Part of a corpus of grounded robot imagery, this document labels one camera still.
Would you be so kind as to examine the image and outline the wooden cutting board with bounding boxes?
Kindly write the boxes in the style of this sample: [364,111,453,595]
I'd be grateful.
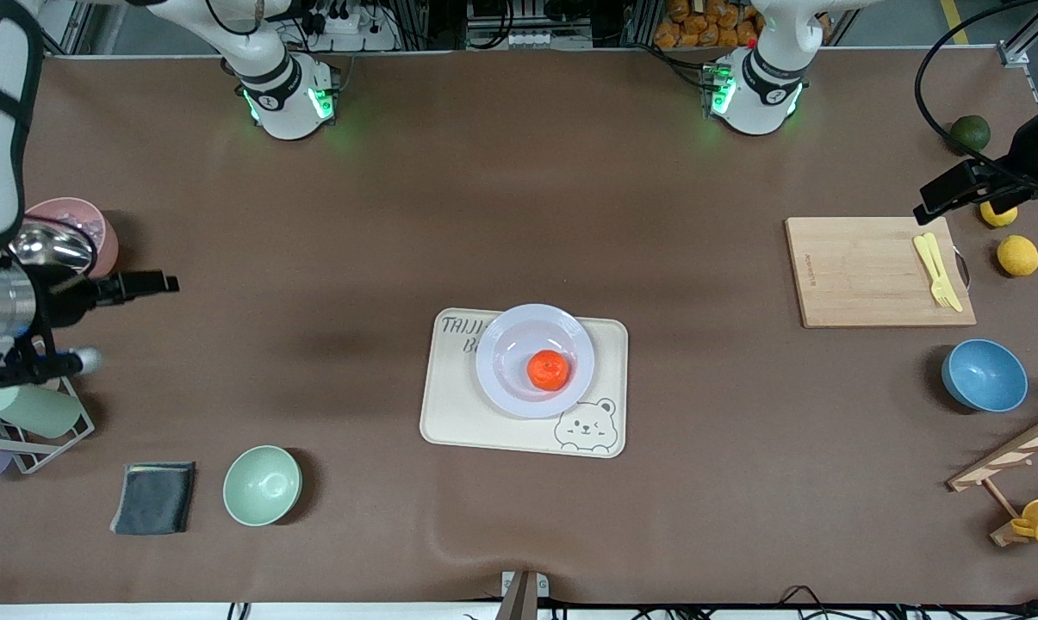
[784,216,978,330]

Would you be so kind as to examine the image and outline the yellow plastic fork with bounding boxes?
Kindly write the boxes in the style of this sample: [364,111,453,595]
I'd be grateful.
[923,231,957,310]

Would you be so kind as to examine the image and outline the bag of orange buns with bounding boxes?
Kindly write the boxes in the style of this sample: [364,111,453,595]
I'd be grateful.
[654,0,765,50]

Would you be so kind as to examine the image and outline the pink bowl with ice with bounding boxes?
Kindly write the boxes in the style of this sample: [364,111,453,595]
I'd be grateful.
[26,197,121,279]

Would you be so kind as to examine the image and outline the white wire cup rack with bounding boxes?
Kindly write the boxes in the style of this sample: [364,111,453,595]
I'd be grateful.
[0,379,96,475]

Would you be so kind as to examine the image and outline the orange fruit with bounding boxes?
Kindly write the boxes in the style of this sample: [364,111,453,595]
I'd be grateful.
[527,350,569,392]

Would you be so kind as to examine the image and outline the silver metal scoop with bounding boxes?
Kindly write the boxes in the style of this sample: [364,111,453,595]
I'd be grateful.
[6,220,97,276]

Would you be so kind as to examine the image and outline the white round plate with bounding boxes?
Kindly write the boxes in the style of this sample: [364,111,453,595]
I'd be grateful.
[475,303,596,420]

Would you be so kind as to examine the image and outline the wooden mug rack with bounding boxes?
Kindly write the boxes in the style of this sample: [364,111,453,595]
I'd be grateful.
[947,405,1038,548]

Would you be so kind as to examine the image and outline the cream tray with bear print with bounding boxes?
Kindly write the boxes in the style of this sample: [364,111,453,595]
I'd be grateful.
[420,307,629,459]

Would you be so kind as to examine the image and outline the mint green bowl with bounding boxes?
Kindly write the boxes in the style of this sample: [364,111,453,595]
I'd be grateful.
[222,444,302,527]

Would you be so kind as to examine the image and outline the metal table bracket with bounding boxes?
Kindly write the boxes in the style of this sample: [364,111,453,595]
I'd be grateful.
[494,570,550,620]

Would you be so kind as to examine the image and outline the grey folded cloth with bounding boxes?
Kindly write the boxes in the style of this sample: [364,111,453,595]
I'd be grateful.
[109,462,197,536]

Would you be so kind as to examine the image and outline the blue bowl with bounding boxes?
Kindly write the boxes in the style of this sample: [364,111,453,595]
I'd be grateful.
[942,338,1029,413]

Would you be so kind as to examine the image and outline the white power strip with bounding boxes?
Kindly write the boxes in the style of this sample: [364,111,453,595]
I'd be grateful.
[299,0,399,51]

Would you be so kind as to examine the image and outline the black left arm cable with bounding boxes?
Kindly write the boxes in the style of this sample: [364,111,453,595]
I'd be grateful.
[914,0,1038,187]

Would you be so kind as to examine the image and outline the mint green cup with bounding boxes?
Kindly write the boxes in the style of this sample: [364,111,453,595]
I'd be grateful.
[0,384,84,439]

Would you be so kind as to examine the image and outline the dark green avocado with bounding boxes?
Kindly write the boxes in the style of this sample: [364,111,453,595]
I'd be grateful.
[950,115,992,152]

